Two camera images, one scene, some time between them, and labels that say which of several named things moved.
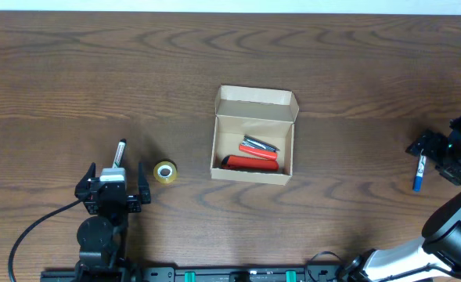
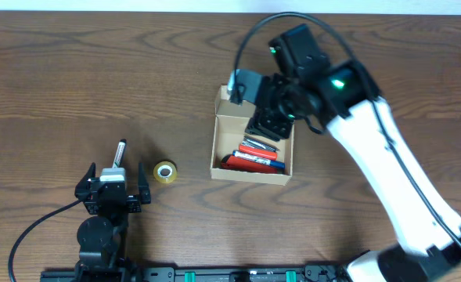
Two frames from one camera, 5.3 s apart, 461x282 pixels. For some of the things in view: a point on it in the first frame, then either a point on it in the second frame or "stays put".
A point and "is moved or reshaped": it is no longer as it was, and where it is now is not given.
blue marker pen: (419, 174) is moved or reshaped
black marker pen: (119, 153) stays put
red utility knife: (246, 163) stays put
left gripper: (134, 205) stays put
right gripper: (433, 141) -> (263, 124)
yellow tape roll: (165, 171) stays put
